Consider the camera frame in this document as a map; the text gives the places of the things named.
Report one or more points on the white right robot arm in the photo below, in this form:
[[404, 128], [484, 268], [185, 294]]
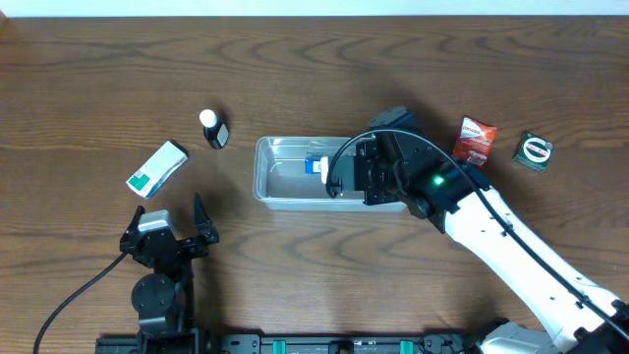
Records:
[[577, 315]]

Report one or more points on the green Zam-Buk box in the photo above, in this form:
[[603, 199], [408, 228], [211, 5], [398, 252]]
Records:
[[533, 152]]

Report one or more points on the clear plastic container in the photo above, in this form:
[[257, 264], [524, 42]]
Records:
[[281, 183]]

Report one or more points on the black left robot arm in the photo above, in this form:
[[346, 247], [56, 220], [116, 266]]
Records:
[[165, 298]]

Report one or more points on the red Panadol ActiFast box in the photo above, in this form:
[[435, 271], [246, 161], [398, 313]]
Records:
[[474, 142]]

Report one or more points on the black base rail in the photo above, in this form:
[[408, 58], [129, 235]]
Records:
[[264, 344]]

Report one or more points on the dark bottle white cap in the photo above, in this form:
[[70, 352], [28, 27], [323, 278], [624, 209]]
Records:
[[215, 130]]

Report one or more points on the blue Kool Fever box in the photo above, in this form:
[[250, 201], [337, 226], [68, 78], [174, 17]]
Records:
[[317, 165]]

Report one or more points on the white green Panadol box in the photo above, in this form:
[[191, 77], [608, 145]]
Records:
[[156, 170]]

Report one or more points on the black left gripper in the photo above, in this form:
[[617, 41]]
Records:
[[184, 244]]

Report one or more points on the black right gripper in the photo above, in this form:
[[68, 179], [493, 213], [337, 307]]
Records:
[[360, 173]]

